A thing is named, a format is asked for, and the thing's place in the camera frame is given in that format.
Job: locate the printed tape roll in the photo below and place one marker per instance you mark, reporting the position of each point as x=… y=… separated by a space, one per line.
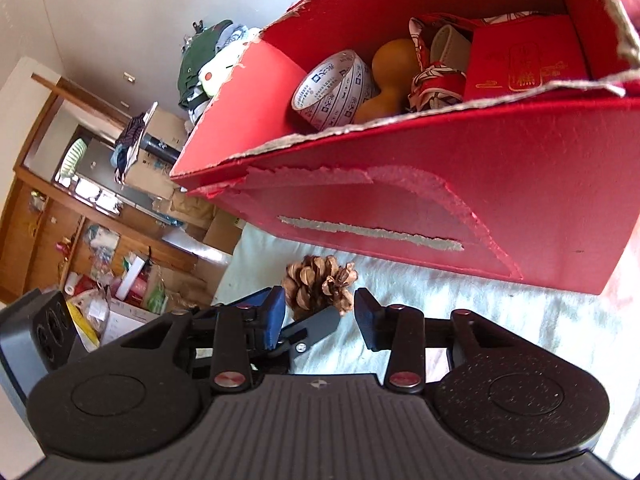
x=350 y=90

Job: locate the wooden cabinet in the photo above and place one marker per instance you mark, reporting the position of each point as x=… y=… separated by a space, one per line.
x=30 y=230

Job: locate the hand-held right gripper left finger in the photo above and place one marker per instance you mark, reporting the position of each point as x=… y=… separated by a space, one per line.
x=270 y=317

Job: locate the striped cloth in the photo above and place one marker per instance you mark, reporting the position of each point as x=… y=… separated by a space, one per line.
x=131 y=140

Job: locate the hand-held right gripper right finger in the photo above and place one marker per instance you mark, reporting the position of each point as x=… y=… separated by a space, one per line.
x=367 y=317

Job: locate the red gold-printed envelope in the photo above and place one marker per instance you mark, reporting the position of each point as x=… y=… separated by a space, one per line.
x=525 y=55

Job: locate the tan looped belt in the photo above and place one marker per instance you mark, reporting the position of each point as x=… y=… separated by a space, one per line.
x=450 y=50

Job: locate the brown pine cone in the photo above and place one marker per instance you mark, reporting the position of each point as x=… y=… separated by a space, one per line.
x=310 y=280

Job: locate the pile of clothes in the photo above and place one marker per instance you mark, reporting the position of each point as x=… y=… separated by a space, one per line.
x=197 y=65

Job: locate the pile of assorted packets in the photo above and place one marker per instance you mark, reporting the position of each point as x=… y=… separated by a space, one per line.
x=100 y=270

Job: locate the pale green bed sheet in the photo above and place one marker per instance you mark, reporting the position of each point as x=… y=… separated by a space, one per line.
x=500 y=305

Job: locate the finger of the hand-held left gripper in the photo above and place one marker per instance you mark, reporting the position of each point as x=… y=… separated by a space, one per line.
x=312 y=327

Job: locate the brown gourd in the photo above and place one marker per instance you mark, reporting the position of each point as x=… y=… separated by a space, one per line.
x=395 y=65

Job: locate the green slatted fan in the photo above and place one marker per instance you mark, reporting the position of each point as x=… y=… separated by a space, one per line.
x=72 y=160

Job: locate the red cardboard box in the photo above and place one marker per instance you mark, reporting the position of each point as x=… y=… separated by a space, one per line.
x=500 y=185

